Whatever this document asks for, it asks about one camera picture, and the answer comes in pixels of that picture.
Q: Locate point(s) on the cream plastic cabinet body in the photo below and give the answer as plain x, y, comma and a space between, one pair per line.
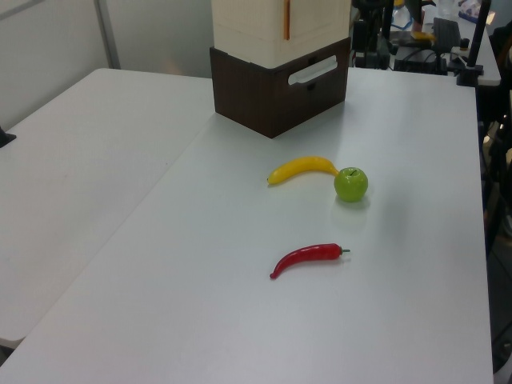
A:
248, 28

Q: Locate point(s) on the yellow toy banana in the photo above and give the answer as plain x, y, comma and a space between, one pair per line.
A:
300, 165

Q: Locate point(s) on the cream cabinet door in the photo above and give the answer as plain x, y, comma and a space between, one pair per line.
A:
316, 16

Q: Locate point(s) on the black tripod stand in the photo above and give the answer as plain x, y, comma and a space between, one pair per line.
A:
374, 36

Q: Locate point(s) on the red toy chili pepper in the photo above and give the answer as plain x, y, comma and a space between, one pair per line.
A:
308, 254

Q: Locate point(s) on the black electronics box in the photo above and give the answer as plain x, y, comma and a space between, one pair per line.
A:
420, 60

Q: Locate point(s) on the dark brown wooden drawer box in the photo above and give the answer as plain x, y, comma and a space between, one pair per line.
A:
248, 96

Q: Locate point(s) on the green toy apple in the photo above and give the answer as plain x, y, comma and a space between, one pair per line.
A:
350, 185

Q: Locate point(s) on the black pole with clamp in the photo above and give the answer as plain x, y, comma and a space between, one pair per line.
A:
478, 36

